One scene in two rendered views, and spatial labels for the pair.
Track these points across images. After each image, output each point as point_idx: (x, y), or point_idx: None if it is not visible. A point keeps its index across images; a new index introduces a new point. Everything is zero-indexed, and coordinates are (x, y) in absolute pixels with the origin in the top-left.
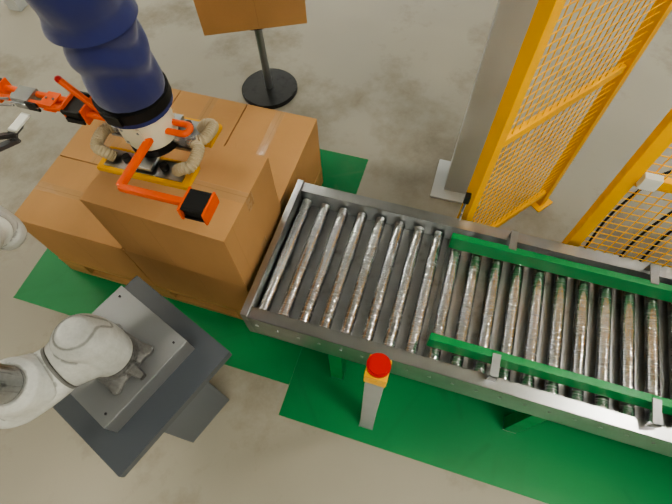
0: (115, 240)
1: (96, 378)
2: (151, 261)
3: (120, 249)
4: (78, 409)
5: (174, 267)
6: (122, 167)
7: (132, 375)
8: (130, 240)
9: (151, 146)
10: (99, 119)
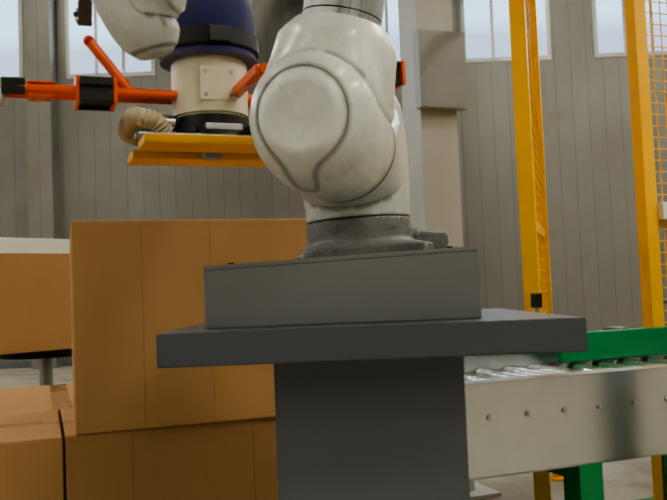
0: (34, 436)
1: (367, 243)
2: (136, 455)
3: (58, 440)
4: (352, 324)
5: (200, 445)
6: (189, 133)
7: (430, 231)
8: (127, 353)
9: (236, 103)
10: (139, 92)
